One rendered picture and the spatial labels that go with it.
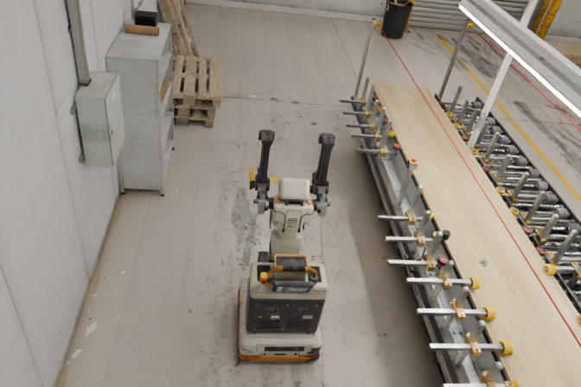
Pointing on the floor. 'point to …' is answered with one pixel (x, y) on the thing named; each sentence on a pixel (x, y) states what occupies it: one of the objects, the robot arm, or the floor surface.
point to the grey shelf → (143, 106)
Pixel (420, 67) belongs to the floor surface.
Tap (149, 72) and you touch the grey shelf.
